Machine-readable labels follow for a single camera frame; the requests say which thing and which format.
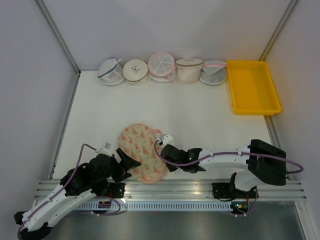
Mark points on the aluminium mounting rail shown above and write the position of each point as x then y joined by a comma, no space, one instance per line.
201,190

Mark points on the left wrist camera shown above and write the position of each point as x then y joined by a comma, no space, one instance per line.
105,149

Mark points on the floral mesh laundry bag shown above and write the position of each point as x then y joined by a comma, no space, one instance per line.
137,141

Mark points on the white bag pink zipper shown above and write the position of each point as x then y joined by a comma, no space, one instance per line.
213,72

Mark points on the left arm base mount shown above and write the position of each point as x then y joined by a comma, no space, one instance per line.
112,190

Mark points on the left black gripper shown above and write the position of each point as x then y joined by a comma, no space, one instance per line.
126,164

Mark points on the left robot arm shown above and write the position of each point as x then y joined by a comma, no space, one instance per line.
84,182

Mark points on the white bag blue zipper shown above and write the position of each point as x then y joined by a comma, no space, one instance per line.
110,72

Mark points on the yellow plastic tray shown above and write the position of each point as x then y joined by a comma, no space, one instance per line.
252,89

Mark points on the round beige laundry bag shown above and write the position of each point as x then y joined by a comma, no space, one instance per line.
136,72

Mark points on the white slotted cable duct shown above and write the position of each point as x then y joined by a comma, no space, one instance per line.
220,206

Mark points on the pink rimmed round laundry bag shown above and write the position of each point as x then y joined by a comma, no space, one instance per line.
162,67

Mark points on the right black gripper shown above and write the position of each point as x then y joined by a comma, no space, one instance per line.
171,167

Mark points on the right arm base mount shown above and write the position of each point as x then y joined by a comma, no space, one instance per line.
224,191

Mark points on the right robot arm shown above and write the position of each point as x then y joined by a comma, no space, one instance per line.
257,163

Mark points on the cylindrical beige laundry bag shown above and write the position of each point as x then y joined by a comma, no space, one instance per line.
188,70

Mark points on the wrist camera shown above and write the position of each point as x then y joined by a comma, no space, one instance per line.
165,139
105,149

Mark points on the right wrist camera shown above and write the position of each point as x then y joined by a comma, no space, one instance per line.
165,139

